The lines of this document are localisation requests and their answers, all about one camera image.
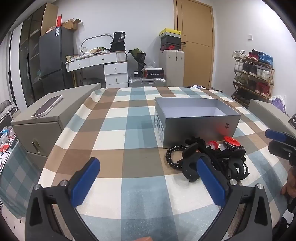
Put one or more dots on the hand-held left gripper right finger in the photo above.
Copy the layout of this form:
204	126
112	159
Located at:
210	183

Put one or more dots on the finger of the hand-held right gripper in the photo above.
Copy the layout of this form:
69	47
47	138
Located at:
275	134
283	149

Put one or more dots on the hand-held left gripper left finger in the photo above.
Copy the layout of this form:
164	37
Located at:
85	183

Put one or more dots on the red and clear hair clip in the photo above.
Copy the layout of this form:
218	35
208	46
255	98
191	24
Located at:
212	144

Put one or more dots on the red round tag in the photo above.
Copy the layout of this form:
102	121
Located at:
231	141

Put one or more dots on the grey cardboard box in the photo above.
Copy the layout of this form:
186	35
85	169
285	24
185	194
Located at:
198	129

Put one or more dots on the person's right hand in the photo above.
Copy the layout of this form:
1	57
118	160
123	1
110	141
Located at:
291	183

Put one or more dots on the purple bag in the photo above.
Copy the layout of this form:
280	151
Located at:
278	103

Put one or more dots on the grey metal cabinet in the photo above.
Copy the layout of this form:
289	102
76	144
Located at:
41	129
266	113

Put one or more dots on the wooden shoe rack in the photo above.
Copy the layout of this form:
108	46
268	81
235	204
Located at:
270	80

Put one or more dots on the checked tablecloth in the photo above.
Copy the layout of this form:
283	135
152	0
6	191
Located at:
138	162

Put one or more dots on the shoe rack with shoes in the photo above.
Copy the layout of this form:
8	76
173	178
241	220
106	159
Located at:
253	69

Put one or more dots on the teal checked cloth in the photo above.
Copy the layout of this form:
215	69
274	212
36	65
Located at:
18	178

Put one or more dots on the white smartphone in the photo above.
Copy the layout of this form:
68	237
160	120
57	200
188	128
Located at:
47	106

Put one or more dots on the scattered packets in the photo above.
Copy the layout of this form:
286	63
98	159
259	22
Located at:
8	143

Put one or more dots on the pile of clothes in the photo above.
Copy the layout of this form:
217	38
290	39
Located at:
198	87

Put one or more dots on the wooden door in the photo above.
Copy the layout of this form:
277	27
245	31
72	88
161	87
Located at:
196	58

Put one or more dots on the white dresser desk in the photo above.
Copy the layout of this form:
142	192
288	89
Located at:
111	69

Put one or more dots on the silver suitcase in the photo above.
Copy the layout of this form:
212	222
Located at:
148	82

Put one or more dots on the small black box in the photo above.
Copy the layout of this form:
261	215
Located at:
137	74

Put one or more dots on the beige suitcase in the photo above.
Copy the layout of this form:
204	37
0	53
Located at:
172	68

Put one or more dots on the black and red flat box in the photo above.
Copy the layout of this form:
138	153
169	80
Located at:
154	73

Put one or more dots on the dark grey refrigerator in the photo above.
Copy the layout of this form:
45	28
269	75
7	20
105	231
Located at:
55	60

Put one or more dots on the white ribbed container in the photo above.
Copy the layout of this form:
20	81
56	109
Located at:
121	57

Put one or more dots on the pile of desk clutter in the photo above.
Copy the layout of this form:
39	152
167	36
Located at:
92	52

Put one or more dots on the black and red shoe box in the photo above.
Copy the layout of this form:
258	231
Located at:
170	47

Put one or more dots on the black wrapped bouquet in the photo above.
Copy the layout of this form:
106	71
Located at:
138	56

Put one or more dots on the grey shoe box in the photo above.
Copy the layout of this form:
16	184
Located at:
170	40

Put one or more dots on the black bag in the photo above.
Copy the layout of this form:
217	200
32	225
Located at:
118	41

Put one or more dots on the oval mirror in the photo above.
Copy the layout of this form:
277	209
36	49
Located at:
96	36

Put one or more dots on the dark glass wardrobe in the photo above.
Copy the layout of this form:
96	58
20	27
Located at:
30	46

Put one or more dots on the open cardboard box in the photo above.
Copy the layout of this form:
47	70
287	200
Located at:
71	24

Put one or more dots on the red carton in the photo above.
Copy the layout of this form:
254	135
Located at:
59	21

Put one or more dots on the white light switch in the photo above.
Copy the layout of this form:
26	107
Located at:
249	37

